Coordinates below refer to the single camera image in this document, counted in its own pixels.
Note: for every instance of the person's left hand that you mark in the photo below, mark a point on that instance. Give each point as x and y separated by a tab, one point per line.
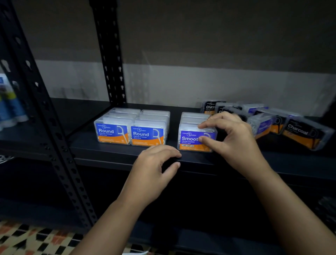
144	181

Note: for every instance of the person's right hand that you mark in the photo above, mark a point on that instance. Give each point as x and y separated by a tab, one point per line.
239	147

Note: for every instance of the dark metal shelf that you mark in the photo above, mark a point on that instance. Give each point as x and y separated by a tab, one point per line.
118	157

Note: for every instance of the black label dental floss box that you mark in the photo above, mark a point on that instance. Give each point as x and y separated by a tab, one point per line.
208	107

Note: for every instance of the blue label dental floss box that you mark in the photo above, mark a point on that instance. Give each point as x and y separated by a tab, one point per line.
189	140

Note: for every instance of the group of floss boxes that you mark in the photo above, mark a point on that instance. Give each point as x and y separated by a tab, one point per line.
113	131

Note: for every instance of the person's right forearm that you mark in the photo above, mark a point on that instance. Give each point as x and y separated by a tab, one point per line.
294	215

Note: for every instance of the person's left forearm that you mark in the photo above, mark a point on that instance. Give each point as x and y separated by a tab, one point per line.
110	231

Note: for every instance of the pack of clear plastic bottles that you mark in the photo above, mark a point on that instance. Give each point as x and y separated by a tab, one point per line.
326	212

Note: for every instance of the white plastic item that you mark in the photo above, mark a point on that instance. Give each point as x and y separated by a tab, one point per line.
4	158

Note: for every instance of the row of blue white tubes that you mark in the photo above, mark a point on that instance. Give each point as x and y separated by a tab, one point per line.
10	105

